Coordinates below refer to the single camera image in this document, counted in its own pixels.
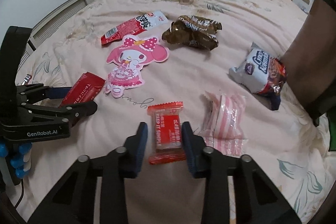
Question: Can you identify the small red candy packet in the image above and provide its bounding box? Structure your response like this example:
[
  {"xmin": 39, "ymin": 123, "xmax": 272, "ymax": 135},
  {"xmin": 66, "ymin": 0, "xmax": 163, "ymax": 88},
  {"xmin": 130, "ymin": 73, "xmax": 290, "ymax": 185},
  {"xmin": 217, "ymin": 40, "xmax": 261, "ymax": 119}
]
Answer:
[{"xmin": 147, "ymin": 101, "xmax": 186, "ymax": 165}]

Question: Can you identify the dark red snack packet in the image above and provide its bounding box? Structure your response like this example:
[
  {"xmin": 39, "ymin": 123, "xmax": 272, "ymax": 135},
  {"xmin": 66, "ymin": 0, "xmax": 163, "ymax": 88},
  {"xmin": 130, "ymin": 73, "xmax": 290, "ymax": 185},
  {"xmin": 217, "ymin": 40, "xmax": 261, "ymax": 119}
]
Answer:
[{"xmin": 60, "ymin": 72, "xmax": 105, "ymax": 107}]

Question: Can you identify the pink striped clear packet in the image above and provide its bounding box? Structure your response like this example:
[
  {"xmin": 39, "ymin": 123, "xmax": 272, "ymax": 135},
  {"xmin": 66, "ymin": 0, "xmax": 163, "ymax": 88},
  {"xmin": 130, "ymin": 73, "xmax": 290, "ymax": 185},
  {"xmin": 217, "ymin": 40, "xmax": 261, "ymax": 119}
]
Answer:
[{"xmin": 199, "ymin": 92, "xmax": 248, "ymax": 156}]

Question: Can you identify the pink cartoon character pouch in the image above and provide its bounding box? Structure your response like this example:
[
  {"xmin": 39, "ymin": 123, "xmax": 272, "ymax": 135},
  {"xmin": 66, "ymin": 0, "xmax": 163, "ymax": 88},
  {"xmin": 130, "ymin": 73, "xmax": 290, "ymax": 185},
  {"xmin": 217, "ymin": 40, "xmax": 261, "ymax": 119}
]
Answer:
[{"xmin": 103, "ymin": 35, "xmax": 169, "ymax": 98}]

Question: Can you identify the white cookie snack bag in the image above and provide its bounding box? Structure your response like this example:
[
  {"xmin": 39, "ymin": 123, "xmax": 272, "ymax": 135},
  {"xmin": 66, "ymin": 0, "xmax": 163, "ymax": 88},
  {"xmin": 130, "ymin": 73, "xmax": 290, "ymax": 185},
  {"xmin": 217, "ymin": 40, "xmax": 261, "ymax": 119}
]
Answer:
[{"xmin": 228, "ymin": 43, "xmax": 287, "ymax": 111}]

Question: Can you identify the brown foil snack bag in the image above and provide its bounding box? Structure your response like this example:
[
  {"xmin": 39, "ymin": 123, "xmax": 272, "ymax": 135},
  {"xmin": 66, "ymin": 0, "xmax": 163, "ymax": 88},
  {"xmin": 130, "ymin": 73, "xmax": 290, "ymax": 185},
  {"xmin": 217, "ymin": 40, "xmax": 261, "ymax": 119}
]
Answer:
[{"xmin": 162, "ymin": 15, "xmax": 222, "ymax": 51}]

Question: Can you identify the red white snack pouch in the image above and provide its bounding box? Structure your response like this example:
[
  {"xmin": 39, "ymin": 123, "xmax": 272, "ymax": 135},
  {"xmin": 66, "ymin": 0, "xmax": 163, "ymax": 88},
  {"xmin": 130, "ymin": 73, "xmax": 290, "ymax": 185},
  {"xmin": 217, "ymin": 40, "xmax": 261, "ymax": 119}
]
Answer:
[{"xmin": 101, "ymin": 11, "xmax": 168, "ymax": 45}]

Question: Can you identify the blue gloved left hand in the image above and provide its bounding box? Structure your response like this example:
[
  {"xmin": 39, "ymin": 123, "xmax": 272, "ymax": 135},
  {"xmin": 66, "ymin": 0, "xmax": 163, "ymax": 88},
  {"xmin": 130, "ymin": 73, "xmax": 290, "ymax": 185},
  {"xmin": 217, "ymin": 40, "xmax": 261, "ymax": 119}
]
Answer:
[{"xmin": 10, "ymin": 143, "xmax": 33, "ymax": 179}]

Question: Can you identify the white radiator cover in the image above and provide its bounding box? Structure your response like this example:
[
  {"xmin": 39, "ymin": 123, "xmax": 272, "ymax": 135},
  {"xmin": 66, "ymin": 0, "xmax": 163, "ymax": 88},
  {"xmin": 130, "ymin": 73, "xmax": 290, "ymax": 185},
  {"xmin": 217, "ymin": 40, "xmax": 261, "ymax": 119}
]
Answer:
[{"xmin": 18, "ymin": 0, "xmax": 94, "ymax": 69}]

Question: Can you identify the green tray box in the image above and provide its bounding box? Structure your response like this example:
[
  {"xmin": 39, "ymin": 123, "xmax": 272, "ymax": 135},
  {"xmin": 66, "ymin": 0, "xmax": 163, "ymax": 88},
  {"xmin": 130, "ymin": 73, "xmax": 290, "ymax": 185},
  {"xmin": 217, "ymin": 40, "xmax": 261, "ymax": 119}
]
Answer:
[{"xmin": 326, "ymin": 111, "xmax": 336, "ymax": 152}]

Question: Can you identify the brown black appliance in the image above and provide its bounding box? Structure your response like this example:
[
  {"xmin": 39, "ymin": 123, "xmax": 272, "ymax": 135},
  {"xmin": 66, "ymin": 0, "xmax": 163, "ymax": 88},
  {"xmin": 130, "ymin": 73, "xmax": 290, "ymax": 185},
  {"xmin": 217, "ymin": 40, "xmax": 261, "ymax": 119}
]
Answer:
[{"xmin": 281, "ymin": 0, "xmax": 335, "ymax": 125}]

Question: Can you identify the black cable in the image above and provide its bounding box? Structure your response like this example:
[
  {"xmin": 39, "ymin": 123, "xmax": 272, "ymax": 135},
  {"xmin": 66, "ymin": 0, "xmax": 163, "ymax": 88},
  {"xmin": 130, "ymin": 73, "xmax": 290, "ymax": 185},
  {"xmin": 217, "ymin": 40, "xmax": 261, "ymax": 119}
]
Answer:
[{"xmin": 14, "ymin": 178, "xmax": 25, "ymax": 210}]

